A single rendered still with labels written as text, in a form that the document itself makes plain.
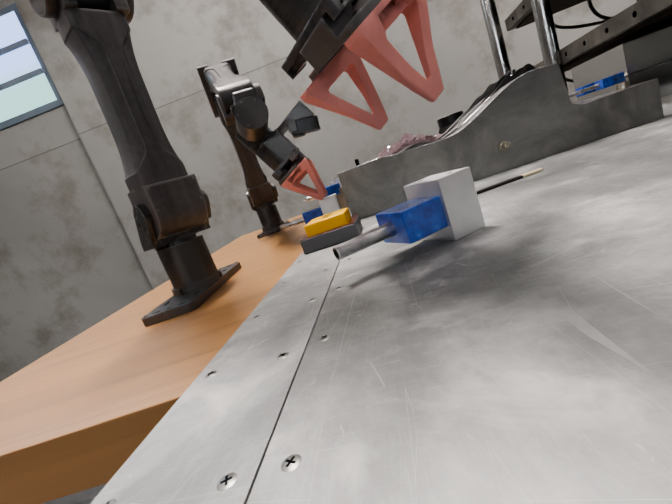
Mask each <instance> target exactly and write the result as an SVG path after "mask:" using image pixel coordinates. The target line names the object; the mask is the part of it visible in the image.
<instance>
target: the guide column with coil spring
mask: <svg viewBox="0 0 672 504"><path fill-rule="evenodd" d="M530 1H531V6H532V10H533V15H534V20H535V24H536V29H537V34H538V38H539V43H540V47H541V52H542V57H543V61H544V66H547V65H551V64H554V63H558V65H559V67H560V70H561V73H562V76H563V79H564V82H565V85H566V88H567V91H568V87H567V82H566V78H565V73H564V68H563V64H562V60H561V55H560V48H559V44H558V39H557V34H556V29H555V24H554V19H553V14H552V10H551V5H550V0H530Z"/></svg>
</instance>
